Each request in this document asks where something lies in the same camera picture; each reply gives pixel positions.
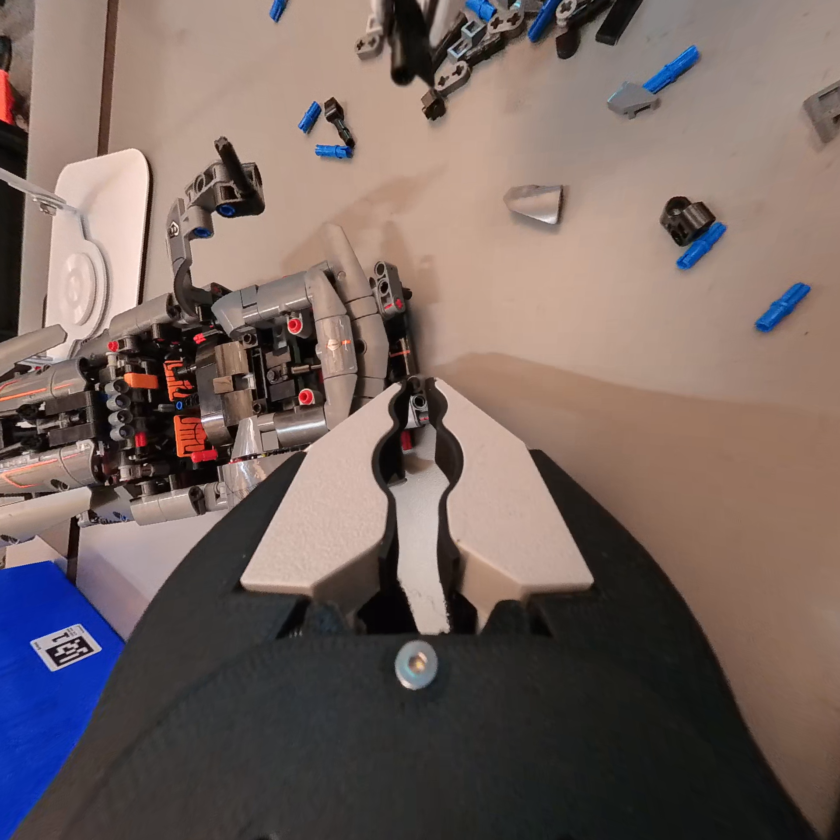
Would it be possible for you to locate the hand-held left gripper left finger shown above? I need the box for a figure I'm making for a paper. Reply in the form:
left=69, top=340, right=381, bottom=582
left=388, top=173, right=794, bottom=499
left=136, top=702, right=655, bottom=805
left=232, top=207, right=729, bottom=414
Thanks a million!
left=239, top=382, right=404, bottom=631

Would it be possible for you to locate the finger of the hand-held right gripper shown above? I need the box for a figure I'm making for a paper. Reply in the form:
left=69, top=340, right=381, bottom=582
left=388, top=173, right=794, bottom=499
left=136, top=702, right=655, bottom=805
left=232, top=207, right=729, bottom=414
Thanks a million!
left=367, top=0, right=416, bottom=86
left=410, top=0, right=465, bottom=84

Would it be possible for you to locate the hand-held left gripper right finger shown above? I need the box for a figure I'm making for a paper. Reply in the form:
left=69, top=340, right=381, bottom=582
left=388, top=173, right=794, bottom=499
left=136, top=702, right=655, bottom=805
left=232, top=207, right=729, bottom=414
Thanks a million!
left=427, top=377, right=596, bottom=631

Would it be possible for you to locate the grey lego car model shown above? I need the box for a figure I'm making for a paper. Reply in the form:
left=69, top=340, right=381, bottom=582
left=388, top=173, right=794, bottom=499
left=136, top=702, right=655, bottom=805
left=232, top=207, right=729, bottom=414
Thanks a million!
left=0, top=136, right=416, bottom=547

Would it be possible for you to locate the grey curved slope piece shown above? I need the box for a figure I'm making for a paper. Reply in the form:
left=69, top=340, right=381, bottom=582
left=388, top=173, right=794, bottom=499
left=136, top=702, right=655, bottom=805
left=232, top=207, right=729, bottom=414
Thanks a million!
left=503, top=184, right=566, bottom=227

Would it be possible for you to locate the pile of small lego pieces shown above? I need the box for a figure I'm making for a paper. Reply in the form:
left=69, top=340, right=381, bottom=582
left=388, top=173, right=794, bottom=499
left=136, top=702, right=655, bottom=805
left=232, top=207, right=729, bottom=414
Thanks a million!
left=353, top=0, right=648, bottom=123

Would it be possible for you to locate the black lego pin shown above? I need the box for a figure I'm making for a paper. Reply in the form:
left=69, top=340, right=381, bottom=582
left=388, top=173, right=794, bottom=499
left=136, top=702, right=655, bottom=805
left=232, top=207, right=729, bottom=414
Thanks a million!
left=323, top=96, right=358, bottom=149

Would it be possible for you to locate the grey lego slope tile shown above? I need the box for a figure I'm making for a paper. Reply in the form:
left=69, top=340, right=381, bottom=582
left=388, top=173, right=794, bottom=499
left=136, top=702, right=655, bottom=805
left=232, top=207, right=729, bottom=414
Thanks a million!
left=606, top=80, right=661, bottom=121

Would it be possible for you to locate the black angled lego connector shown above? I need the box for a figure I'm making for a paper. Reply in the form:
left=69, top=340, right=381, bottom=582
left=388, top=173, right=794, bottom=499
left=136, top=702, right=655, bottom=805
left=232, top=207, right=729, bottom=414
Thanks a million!
left=659, top=195, right=715, bottom=248

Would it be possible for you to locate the white rounded board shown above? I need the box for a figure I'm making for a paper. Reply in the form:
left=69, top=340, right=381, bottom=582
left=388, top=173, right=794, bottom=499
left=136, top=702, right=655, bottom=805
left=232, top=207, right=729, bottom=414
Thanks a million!
left=44, top=147, right=152, bottom=359

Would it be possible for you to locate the blue plastic bin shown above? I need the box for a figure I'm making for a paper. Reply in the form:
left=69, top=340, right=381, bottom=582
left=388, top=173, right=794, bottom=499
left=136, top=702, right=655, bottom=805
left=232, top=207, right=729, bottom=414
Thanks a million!
left=0, top=560, right=126, bottom=819

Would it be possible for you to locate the grey lego bracket piece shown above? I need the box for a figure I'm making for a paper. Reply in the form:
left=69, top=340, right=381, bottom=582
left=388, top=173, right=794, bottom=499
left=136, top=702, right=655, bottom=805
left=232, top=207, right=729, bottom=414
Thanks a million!
left=802, top=79, right=840, bottom=144

